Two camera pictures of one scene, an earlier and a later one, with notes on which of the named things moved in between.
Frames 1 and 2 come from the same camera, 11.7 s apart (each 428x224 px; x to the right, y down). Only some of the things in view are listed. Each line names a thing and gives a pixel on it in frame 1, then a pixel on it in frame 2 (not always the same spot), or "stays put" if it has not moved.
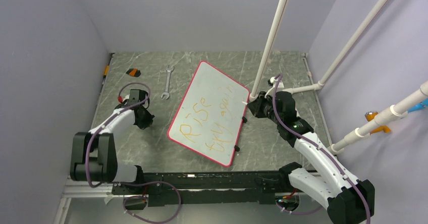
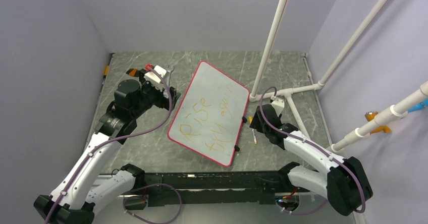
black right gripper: (256, 105) -> (256, 123)
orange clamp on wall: (370, 115) stays put
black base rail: (202, 188) stays put
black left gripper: (148, 121) -> (163, 102)
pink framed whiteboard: (209, 119) stays put
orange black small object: (134, 72) stays put
